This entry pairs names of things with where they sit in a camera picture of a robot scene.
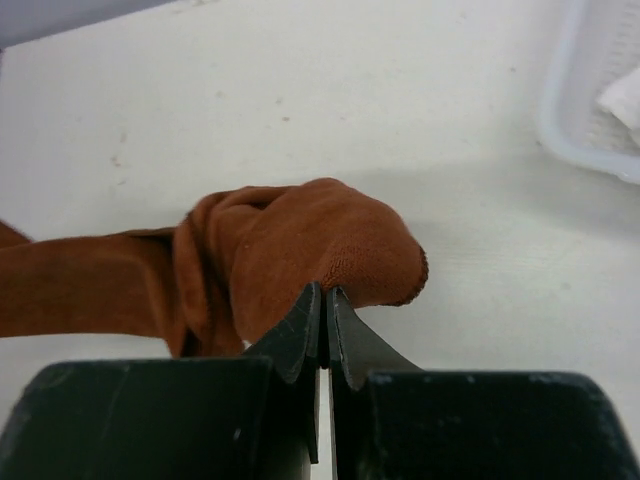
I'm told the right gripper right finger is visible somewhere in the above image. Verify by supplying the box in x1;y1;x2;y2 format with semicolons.
326;289;639;479

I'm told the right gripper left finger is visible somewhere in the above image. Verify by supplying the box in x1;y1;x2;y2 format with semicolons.
1;283;321;479

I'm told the brown towel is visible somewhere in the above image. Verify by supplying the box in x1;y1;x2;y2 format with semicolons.
1;178;429;357

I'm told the white towel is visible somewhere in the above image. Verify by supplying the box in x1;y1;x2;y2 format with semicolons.
596;68;639;145

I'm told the white plastic basket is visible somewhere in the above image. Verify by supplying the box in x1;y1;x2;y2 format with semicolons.
537;1;639;184

